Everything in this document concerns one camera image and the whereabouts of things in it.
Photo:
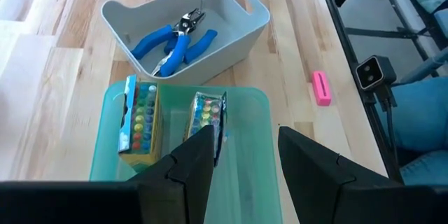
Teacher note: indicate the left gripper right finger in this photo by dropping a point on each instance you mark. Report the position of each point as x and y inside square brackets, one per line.
[325, 189]

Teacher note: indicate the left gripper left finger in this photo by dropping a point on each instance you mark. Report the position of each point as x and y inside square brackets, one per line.
[185, 182]

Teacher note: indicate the Crayola crayon box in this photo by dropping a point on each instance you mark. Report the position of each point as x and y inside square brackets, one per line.
[140, 122]
[206, 112]

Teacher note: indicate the pink rubber eraser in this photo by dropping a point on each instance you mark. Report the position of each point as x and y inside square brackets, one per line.
[321, 89]

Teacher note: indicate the grey plastic bin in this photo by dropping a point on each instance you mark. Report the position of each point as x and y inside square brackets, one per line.
[147, 14]

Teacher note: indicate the green translucent plastic tray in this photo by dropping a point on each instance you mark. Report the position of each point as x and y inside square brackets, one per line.
[245, 168]

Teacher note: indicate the person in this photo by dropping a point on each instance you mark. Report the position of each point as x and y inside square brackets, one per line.
[420, 115]

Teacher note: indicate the black metal stand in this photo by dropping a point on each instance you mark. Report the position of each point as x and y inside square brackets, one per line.
[385, 31]

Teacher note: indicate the small black depth camera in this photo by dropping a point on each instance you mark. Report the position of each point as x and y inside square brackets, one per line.
[374, 73]

